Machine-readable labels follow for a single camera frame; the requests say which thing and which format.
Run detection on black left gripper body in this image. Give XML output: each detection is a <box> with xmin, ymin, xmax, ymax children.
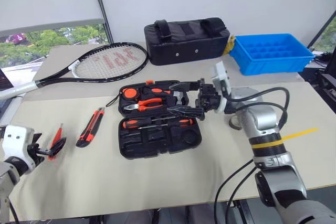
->
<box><xmin>27</xmin><ymin>142</ymin><xmax>45</xmax><ymax>166</ymax></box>

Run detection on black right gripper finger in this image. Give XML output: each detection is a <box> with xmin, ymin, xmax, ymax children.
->
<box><xmin>169</xmin><ymin>80</ymin><xmax>201</xmax><ymax>93</ymax></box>
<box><xmin>166</xmin><ymin>105</ymin><xmax>206</xmax><ymax>121</ymax></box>

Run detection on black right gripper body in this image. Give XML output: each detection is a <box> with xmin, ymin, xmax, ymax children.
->
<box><xmin>194</xmin><ymin>78</ymin><xmax>222</xmax><ymax>115</ymax></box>

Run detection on small red hand tool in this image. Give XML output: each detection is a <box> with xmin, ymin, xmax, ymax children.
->
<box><xmin>47</xmin><ymin>122</ymin><xmax>66</xmax><ymax>162</ymax></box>

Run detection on orange and black utility knife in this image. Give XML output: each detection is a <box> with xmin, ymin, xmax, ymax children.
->
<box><xmin>76</xmin><ymin>106</ymin><xmax>106</xmax><ymax>148</ymax></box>

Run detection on black plastic tool case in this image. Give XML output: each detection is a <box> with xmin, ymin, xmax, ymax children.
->
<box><xmin>106</xmin><ymin>79</ymin><xmax>203</xmax><ymax>161</ymax></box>

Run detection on orange and black screwdriver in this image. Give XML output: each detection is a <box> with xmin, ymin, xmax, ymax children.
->
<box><xmin>137</xmin><ymin>118</ymin><xmax>195</xmax><ymax>130</ymax></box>
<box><xmin>121</xmin><ymin>115</ymin><xmax>177</xmax><ymax>131</ymax></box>

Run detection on black and orange hammer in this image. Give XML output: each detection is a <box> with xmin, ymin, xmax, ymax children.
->
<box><xmin>141</xmin><ymin>87</ymin><xmax>190</xmax><ymax>105</ymax></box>

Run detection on black fabric bag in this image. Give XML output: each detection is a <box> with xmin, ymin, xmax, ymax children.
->
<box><xmin>143</xmin><ymin>17</ymin><xmax>232</xmax><ymax>66</ymax></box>

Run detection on orange and black tape measure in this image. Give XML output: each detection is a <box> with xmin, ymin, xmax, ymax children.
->
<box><xmin>121</xmin><ymin>87</ymin><xmax>140</xmax><ymax>101</ymax></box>

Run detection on yellow crumpled item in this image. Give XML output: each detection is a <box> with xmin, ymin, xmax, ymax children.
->
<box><xmin>223</xmin><ymin>34</ymin><xmax>237</xmax><ymax>56</ymax></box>

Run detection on dark laptop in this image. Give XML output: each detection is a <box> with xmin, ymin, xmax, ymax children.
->
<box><xmin>0</xmin><ymin>67</ymin><xmax>24</xmax><ymax>126</ymax></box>

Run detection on blue plastic crate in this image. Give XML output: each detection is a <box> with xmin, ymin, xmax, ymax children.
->
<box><xmin>228</xmin><ymin>33</ymin><xmax>316</xmax><ymax>76</ymax></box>

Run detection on black and white tennis racket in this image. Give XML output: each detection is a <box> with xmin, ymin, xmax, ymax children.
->
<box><xmin>0</xmin><ymin>41</ymin><xmax>149</xmax><ymax>101</ymax></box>

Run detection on yellow tape strip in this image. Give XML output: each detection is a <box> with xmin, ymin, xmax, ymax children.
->
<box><xmin>249</xmin><ymin>127</ymin><xmax>320</xmax><ymax>150</ymax></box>

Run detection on black office chair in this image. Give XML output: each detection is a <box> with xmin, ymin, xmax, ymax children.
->
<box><xmin>316</xmin><ymin>47</ymin><xmax>336</xmax><ymax>110</ymax></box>

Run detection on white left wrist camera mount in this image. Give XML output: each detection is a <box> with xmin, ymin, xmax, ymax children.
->
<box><xmin>1</xmin><ymin>125</ymin><xmax>36</xmax><ymax>168</ymax></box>

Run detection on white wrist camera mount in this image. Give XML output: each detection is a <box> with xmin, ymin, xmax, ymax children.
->
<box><xmin>211</xmin><ymin>60</ymin><xmax>233</xmax><ymax>115</ymax></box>
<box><xmin>1</xmin><ymin>125</ymin><xmax>36</xmax><ymax>168</ymax></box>

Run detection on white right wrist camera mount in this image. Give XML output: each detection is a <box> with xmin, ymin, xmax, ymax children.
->
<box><xmin>211</xmin><ymin>60</ymin><xmax>233</xmax><ymax>115</ymax></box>

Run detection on orange handled pliers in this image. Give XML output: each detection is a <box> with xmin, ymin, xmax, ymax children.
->
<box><xmin>123</xmin><ymin>98</ymin><xmax>165</xmax><ymax>112</ymax></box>

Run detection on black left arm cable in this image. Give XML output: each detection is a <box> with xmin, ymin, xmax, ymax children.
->
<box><xmin>8</xmin><ymin>199</ymin><xmax>21</xmax><ymax>223</ymax></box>

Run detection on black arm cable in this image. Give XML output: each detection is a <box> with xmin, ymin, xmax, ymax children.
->
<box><xmin>8</xmin><ymin>199</ymin><xmax>21</xmax><ymax>223</ymax></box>
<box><xmin>213</xmin><ymin>157</ymin><xmax>263</xmax><ymax>224</ymax></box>
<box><xmin>226</xmin><ymin>87</ymin><xmax>291</xmax><ymax>130</ymax></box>

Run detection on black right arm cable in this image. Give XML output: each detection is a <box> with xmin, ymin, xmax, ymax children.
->
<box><xmin>226</xmin><ymin>87</ymin><xmax>291</xmax><ymax>130</ymax></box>
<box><xmin>213</xmin><ymin>157</ymin><xmax>263</xmax><ymax>224</ymax></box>

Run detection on grey roller blind rail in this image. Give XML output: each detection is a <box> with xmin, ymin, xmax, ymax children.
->
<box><xmin>0</xmin><ymin>18</ymin><xmax>104</xmax><ymax>38</ymax></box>

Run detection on metal table frame bracket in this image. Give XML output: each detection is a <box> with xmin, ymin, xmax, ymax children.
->
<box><xmin>233</xmin><ymin>198</ymin><xmax>254</xmax><ymax>224</ymax></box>

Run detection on black window frame post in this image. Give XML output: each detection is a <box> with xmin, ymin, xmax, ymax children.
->
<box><xmin>90</xmin><ymin>0</ymin><xmax>114</xmax><ymax>44</ymax></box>

